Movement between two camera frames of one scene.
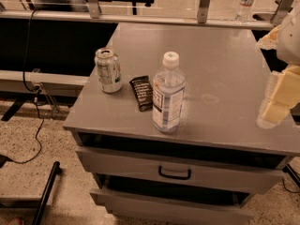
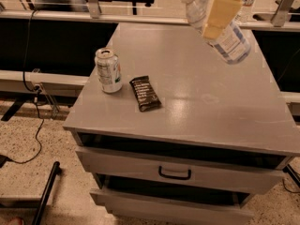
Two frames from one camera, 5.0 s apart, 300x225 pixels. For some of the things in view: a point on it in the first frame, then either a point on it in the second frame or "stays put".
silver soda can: x=108 y=65 stays put
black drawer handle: x=159 y=170 stays put
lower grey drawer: x=122 y=210 stays put
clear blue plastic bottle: x=168 y=96 to x=232 y=42
